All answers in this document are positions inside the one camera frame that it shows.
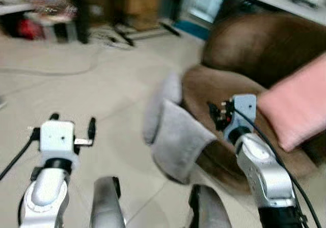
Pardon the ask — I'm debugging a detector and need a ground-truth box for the large grey pillow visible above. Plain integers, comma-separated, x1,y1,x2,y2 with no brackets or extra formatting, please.
151,99,218,184

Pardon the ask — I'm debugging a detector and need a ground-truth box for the pink pillow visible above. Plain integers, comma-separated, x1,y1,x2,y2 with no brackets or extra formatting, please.
257,53,326,153

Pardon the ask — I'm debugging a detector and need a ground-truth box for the small grey pillow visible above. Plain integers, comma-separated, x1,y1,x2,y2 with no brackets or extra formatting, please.
142,72,183,146

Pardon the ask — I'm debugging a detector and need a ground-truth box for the brown round sofa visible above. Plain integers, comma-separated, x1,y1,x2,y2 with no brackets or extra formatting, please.
181,13,326,194

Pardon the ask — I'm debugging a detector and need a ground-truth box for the grey left robot leg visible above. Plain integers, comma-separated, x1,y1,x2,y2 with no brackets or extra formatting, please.
90,176,127,228

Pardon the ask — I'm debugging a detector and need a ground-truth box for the grey robot leg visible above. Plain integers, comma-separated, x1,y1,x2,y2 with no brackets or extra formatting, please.
90,176,127,228
188,184,233,228

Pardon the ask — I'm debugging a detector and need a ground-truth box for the red object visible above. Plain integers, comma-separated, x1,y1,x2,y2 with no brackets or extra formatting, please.
16,18,46,41

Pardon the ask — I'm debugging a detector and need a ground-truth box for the blue mat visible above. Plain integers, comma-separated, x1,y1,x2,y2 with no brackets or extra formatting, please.
174,19,211,41

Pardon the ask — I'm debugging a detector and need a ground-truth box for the grey right robot leg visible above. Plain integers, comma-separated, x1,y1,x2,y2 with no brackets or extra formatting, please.
188,184,233,228

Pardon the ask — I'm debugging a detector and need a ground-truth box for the black stand base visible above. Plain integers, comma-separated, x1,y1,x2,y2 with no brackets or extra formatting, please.
109,22,182,48

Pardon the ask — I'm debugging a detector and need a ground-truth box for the black furniture leg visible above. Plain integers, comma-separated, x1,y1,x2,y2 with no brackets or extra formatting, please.
71,0,92,45

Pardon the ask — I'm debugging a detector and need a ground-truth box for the patterned cloth heap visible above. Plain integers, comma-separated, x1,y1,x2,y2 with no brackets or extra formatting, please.
0,0,77,23

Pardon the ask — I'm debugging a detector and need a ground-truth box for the brown cardboard box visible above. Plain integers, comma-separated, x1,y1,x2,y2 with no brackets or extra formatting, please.
123,0,163,32

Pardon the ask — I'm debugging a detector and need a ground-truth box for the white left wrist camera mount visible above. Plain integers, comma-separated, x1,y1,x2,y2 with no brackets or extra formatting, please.
40,120,77,158

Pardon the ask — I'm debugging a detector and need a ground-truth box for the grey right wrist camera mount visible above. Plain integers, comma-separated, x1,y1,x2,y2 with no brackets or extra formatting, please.
231,94,257,131

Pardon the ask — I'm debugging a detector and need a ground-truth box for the grey floor cable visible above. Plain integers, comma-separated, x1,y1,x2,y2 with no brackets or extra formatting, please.
0,47,105,77

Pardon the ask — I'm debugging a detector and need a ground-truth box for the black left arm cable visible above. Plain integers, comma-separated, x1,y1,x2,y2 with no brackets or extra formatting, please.
0,128,41,182

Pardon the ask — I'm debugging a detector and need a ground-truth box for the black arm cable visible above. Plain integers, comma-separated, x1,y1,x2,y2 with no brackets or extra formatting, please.
0,128,41,182
233,107,323,228

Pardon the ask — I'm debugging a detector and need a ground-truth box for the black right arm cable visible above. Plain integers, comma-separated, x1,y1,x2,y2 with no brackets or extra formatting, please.
233,107,323,228

